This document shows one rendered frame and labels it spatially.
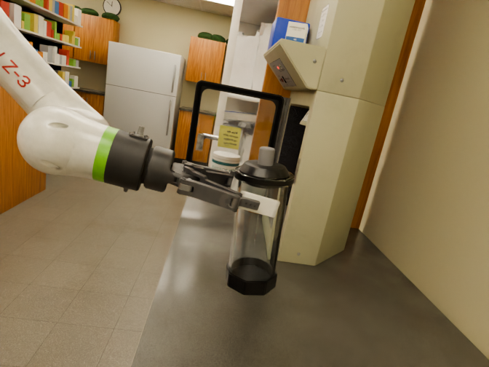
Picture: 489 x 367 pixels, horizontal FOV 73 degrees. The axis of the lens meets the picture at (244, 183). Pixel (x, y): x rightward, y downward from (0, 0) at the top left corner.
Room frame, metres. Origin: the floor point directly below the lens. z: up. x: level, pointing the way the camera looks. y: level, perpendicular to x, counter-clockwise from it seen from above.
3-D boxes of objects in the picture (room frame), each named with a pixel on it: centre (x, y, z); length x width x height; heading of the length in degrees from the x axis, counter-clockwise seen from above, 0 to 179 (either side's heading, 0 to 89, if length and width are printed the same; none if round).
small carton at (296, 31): (0.96, -0.06, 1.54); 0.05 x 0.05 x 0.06; 80
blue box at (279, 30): (1.10, -0.05, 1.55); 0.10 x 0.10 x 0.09; 7
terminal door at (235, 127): (1.16, 0.07, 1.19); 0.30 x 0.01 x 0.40; 89
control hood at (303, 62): (1.00, -0.06, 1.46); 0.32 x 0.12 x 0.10; 7
